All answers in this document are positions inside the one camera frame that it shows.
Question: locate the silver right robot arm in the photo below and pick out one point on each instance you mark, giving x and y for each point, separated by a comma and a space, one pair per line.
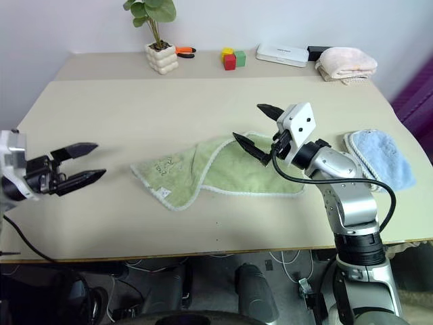
352, 203

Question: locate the beige cloth under table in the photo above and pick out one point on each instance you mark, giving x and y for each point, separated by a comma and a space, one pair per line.
406, 248

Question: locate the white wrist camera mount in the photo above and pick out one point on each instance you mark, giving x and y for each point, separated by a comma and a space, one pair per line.
299, 122
10, 149

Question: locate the black table leg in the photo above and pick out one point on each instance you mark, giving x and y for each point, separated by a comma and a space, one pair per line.
186, 281

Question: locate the white bubble plant pot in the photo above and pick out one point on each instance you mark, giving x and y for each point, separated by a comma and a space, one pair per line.
162, 61

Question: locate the green block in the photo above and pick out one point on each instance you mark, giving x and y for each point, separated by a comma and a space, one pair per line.
240, 59

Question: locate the red block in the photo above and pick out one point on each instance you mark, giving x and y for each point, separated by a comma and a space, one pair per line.
230, 62

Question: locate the folded pink towel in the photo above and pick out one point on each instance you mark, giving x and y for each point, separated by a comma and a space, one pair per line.
348, 59

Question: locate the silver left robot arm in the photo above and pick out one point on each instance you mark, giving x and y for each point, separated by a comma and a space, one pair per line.
8, 189

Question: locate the folded light blue towel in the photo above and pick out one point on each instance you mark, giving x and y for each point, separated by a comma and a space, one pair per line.
389, 155

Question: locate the green leafy plant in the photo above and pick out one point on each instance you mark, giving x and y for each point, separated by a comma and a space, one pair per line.
152, 8

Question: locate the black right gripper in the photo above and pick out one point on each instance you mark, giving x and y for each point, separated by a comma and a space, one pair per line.
282, 144

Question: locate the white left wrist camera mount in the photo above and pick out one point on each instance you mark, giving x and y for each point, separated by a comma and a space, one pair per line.
10, 149

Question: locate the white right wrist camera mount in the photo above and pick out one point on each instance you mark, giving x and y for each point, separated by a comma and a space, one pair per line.
299, 122

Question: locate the dark rounded shape under table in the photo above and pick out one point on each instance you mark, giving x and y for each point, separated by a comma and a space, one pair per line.
255, 291

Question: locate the small black box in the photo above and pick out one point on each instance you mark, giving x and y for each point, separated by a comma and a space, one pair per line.
316, 52

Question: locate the flat white box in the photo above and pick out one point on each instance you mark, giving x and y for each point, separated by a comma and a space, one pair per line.
280, 54

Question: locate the green towel with white edging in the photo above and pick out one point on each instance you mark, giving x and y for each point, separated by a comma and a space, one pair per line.
233, 172

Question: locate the yellow block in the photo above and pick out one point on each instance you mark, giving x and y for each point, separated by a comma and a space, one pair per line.
227, 51

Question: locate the metal caster wheel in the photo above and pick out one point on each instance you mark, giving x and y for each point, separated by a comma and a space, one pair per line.
306, 287

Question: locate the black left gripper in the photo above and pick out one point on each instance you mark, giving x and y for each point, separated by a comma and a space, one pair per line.
40, 172

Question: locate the orange and black pliers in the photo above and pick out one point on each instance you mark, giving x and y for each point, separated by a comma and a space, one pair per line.
184, 50

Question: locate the folded beige towel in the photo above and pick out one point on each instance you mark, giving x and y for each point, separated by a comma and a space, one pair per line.
345, 80

